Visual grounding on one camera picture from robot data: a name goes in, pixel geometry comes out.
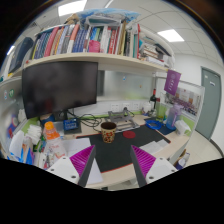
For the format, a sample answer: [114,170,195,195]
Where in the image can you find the floral ceramic cup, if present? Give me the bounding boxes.
[100,121,118,144]

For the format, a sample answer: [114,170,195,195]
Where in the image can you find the small blue box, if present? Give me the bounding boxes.
[63,118,82,133]

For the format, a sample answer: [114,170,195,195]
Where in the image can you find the dark wine bottle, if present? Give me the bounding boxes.
[149,88,158,111]

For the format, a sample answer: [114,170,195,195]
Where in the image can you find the grey metal laptop stand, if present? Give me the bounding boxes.
[107,107,141,134]

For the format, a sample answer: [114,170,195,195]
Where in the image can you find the dark blue mouse pad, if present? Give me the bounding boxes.
[144,116,178,136]

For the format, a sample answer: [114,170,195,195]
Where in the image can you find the purple hanging banner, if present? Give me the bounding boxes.
[163,69,182,96]

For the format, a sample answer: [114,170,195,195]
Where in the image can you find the white round jar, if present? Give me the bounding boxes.
[143,101,153,114]

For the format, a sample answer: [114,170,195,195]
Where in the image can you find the small white paper sheet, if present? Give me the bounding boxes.
[139,139,169,155]

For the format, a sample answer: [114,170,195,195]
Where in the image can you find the large white paper sheet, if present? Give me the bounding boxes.
[62,137,104,185]

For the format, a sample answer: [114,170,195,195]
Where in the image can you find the white tissue pack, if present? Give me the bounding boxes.
[174,119,192,136]

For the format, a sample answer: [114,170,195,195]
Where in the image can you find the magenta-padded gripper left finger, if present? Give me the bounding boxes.
[46,144,97,188]

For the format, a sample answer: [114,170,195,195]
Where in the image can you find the white plastic bag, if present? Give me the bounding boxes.
[9,130,26,161]

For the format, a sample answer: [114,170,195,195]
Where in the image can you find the translucent purple water bottle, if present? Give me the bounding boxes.
[165,103,184,131]

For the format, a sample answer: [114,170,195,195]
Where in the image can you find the white folded tissue stack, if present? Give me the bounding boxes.
[26,124,43,145]

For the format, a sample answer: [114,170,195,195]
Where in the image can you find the group photo poster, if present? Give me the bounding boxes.
[164,87,203,116]

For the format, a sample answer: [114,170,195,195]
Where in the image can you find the orange-capped drink bottle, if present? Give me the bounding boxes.
[44,121,68,168]

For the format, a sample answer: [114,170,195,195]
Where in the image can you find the black desk mat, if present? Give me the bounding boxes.
[75,124,172,174]

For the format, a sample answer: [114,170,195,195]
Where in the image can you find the grey-green door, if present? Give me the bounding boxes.
[195,66,222,140]

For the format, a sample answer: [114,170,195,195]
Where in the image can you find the black computer monitor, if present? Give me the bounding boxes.
[21,60,99,122]

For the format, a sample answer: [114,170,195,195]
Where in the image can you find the flat round red coaster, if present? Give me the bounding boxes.
[122,130,137,140]

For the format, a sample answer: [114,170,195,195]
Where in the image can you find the black cables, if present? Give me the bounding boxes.
[68,108,103,133]

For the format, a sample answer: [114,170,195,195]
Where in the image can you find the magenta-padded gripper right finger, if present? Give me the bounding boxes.
[129,144,178,188]

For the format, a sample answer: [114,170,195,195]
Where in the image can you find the white wall sockets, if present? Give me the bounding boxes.
[109,102,141,113]

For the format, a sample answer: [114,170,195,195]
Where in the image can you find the green translucent cup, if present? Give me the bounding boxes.
[155,103,168,122]

